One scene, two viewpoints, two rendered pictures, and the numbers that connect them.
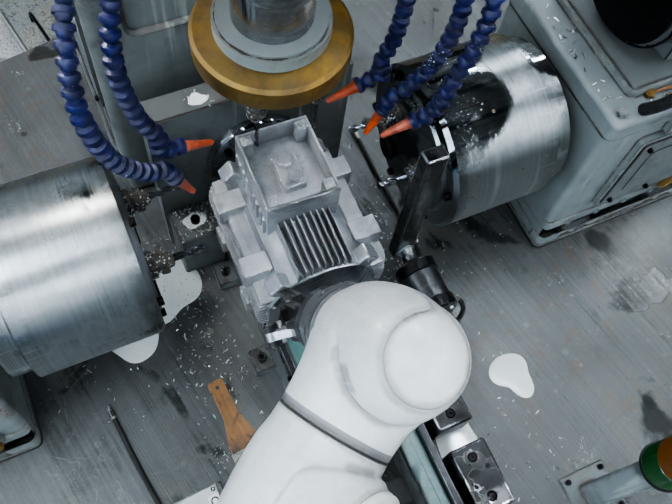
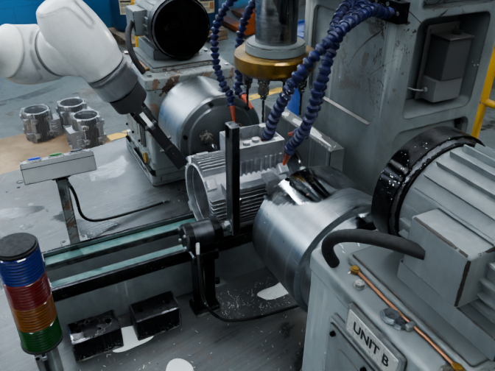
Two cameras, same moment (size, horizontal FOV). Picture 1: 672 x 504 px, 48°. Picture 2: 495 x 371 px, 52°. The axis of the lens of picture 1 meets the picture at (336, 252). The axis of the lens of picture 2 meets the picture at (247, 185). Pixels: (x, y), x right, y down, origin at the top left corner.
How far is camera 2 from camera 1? 1.21 m
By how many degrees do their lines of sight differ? 65
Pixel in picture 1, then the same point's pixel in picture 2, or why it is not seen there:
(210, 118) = (281, 126)
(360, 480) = (27, 33)
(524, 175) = (281, 249)
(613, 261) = not seen: outside the picture
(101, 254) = (194, 99)
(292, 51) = (252, 43)
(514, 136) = (296, 214)
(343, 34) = (276, 62)
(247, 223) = not seen: hidden behind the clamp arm
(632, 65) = (378, 254)
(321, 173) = (253, 156)
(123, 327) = (172, 130)
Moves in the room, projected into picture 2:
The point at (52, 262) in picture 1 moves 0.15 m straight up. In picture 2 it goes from (188, 90) to (185, 35)
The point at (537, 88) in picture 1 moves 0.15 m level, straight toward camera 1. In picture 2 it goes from (335, 211) to (256, 191)
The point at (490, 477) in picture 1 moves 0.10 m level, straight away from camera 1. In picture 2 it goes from (90, 330) to (107, 364)
